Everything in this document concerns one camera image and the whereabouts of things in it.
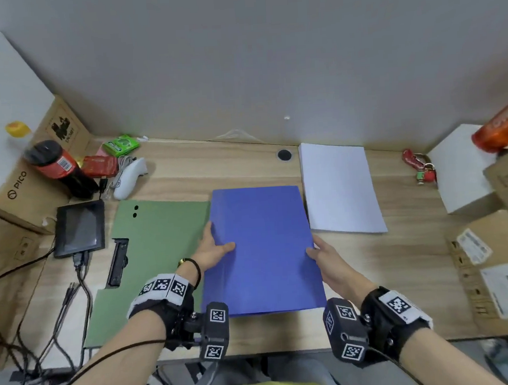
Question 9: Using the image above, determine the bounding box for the person's left hand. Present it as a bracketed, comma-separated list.
[188, 219, 238, 279]

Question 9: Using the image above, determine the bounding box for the person's right hand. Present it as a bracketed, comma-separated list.
[304, 230, 378, 308]

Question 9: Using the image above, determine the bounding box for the green paper folder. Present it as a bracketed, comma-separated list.
[75, 195, 221, 350]

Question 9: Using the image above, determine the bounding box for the blue plastic folder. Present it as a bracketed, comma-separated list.
[193, 183, 329, 319]

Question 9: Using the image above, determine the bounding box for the tidy white paper stack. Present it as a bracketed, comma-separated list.
[298, 138, 389, 239]

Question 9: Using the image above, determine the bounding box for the person's left forearm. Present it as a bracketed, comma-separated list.
[38, 307, 170, 385]

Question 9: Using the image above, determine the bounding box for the person's right forearm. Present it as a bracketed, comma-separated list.
[397, 323, 507, 385]

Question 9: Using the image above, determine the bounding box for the white handheld controller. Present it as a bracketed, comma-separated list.
[111, 157, 151, 202]

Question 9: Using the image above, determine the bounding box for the clear tape piece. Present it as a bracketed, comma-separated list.
[215, 127, 260, 144]

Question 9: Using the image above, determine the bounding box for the small black tablet screen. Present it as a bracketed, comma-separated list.
[50, 199, 108, 259]

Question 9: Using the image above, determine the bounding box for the green gum packet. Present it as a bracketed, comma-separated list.
[101, 133, 142, 159]

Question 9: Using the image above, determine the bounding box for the red snack packet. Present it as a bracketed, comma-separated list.
[79, 154, 120, 180]

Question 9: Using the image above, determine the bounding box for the small white box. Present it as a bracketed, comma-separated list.
[426, 121, 503, 217]

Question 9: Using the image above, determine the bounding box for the flat cardboard box with labels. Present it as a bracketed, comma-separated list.
[443, 210, 508, 342]

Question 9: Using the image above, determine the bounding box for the red can with black lid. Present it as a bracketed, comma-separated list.
[23, 137, 80, 179]

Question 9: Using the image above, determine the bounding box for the plain brown cardboard box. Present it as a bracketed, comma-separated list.
[0, 204, 64, 372]

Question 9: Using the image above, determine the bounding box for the orange drink bottle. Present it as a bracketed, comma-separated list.
[469, 94, 508, 155]

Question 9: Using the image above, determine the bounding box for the yellow bottle cap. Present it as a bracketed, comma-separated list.
[5, 120, 32, 138]

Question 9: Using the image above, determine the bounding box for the brown box with white top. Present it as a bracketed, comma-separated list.
[0, 22, 97, 239]

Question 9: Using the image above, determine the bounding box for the black bead bracelet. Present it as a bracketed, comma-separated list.
[177, 256, 204, 290]

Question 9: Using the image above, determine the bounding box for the black wrist camera with markers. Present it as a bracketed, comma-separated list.
[123, 270, 232, 367]
[321, 283, 437, 370]

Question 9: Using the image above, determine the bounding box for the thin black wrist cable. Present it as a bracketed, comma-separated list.
[366, 342, 429, 385]
[31, 337, 205, 385]

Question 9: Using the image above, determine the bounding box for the white coiled cable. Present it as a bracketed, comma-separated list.
[99, 154, 139, 200]

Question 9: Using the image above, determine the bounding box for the black tablet cable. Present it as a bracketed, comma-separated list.
[72, 251, 94, 296]

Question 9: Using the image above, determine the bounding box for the red keychain with green charm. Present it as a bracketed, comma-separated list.
[401, 147, 438, 187]

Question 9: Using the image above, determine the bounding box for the black cable bundle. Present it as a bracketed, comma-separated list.
[0, 247, 97, 385]

